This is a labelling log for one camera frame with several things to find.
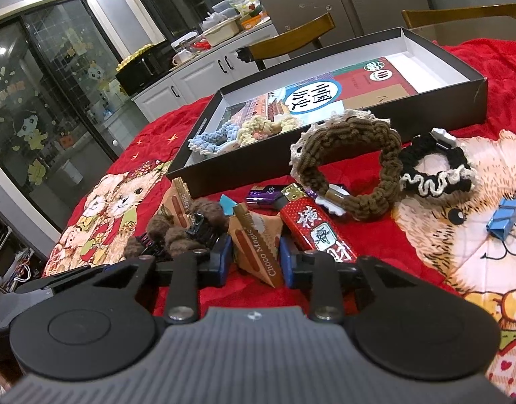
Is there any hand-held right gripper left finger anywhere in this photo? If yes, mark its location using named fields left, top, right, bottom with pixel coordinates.
left=92, top=236, right=234, bottom=325

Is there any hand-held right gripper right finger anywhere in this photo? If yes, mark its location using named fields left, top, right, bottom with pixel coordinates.
left=279, top=236, right=416, bottom=325

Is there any tan triangular snack packet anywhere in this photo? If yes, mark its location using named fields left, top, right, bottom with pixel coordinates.
left=157, top=177, right=195, bottom=236
left=228, top=202, right=286, bottom=289

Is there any brown fluffy hair claw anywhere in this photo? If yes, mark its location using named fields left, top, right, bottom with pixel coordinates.
left=123, top=200, right=231, bottom=262

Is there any shallow black cardboard box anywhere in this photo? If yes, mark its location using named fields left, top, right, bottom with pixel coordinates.
left=165, top=26, right=488, bottom=200

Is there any red patterned lighter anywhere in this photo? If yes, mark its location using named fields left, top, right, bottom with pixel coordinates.
left=279, top=185, right=360, bottom=264

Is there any small teal plastic piece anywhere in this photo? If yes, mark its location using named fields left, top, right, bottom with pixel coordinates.
left=219, top=194, right=238, bottom=216

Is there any purple small box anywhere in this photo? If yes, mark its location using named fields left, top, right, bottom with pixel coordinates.
left=245, top=184, right=284, bottom=208

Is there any blue crochet scrunchie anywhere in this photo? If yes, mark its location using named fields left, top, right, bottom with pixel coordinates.
left=188, top=120, right=242, bottom=158

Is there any cream crochet scrunchie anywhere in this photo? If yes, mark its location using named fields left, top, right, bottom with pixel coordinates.
left=237, top=113, right=303, bottom=146

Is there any black white-trimmed scrunchie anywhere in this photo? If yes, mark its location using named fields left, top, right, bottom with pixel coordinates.
left=398, top=128, right=479, bottom=198

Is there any printed picture book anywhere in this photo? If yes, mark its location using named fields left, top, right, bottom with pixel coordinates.
left=224, top=57, right=418, bottom=135

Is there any glass door with stickers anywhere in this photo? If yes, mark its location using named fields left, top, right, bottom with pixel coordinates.
left=0, top=0, right=130, bottom=232

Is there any white kitchen cabinet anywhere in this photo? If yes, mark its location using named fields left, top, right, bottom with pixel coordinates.
left=132, top=21, right=280, bottom=123

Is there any black microwave oven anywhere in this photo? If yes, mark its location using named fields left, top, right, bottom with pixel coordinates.
left=115, top=42, right=175, bottom=95

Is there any wooden chair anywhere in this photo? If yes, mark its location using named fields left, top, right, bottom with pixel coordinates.
left=401, top=3, right=516, bottom=30
left=241, top=12, right=336, bottom=70

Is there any blue binder clip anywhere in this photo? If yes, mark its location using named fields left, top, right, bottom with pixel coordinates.
left=485, top=197, right=516, bottom=249

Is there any beige plastic basin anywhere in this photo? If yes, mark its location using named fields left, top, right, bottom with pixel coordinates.
left=201, top=19, right=242, bottom=45

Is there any orange box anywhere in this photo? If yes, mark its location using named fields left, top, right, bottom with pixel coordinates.
left=239, top=10, right=271, bottom=30

